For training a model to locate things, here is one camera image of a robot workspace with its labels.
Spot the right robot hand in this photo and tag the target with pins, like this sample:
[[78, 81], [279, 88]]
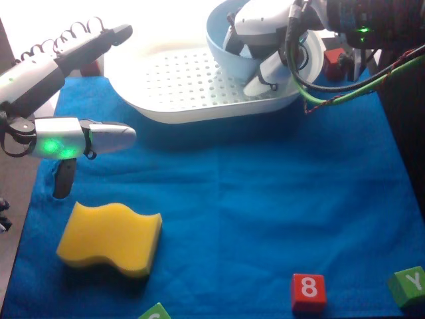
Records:
[[262, 23]]

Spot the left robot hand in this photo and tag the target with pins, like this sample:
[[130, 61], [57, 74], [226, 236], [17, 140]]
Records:
[[56, 139]]

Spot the light blue bowl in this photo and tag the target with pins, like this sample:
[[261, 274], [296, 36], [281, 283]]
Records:
[[217, 30]]

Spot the yellow and green sponge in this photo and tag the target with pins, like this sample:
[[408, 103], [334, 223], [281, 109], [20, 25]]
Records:
[[106, 236]]

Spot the red block letter G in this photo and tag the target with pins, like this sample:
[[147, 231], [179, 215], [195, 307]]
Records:
[[90, 69]]

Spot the dark red letter block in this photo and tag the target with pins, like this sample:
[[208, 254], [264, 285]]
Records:
[[332, 61]]

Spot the white perforated tray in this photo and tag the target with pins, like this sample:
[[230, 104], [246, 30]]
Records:
[[179, 86]]

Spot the blue cloth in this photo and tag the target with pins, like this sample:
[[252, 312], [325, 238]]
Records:
[[232, 206]]

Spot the green block letter C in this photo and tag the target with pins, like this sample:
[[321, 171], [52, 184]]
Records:
[[156, 312]]

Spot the red block number 8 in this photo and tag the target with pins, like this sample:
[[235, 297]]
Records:
[[308, 294]]

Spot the green block letter Y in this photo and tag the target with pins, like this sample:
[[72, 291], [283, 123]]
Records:
[[408, 289]]

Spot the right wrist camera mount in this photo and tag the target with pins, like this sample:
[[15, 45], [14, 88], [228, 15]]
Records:
[[360, 66]]

